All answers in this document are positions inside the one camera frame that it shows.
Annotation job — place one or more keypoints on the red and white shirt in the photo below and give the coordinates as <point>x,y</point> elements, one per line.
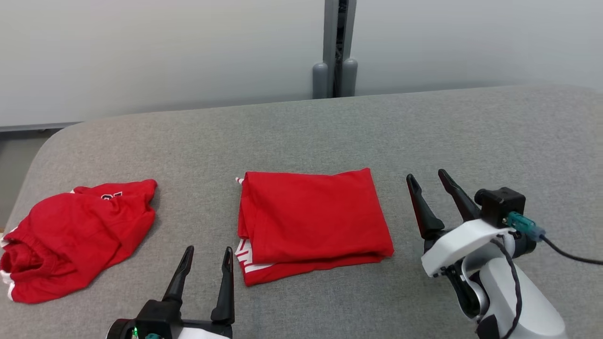
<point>315,216</point>

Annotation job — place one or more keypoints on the grey wall post with feet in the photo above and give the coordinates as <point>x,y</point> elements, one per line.
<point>330,47</point>

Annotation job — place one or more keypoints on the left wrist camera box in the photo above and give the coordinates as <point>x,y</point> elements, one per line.
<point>120,330</point>

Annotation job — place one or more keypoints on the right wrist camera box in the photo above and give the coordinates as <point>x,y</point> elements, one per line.
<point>499,205</point>

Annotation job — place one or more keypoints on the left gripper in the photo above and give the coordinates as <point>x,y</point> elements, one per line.
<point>165,320</point>

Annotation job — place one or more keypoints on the grey wall baseboard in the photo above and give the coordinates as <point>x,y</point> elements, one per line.
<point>37,126</point>

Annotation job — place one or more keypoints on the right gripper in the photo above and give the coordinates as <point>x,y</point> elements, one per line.
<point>461,242</point>

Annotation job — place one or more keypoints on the red shorts with white stripe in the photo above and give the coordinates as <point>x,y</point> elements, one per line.
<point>80,230</point>

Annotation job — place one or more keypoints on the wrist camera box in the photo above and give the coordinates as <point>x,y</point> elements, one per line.
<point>499,205</point>
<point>120,330</point>

